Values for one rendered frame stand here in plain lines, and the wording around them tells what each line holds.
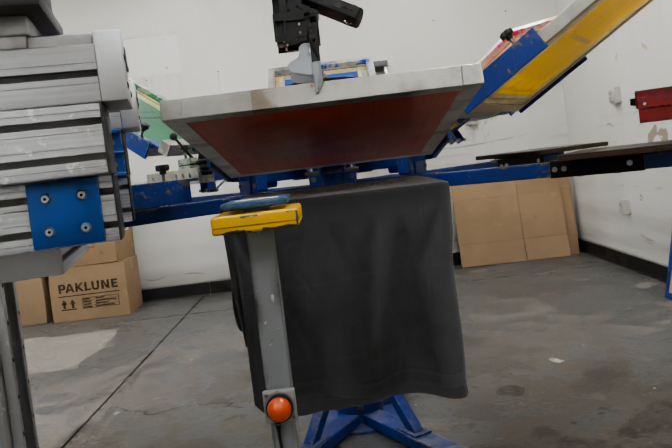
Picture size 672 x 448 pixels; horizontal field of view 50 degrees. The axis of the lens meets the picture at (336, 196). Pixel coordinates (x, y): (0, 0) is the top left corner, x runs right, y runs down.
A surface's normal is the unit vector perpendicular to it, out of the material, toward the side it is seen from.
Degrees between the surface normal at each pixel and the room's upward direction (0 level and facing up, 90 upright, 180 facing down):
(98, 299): 90
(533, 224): 78
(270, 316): 90
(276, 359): 90
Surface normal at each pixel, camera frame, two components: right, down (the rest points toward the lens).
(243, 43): 0.00, 0.05
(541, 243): -0.03, -0.25
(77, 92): 0.24, 0.02
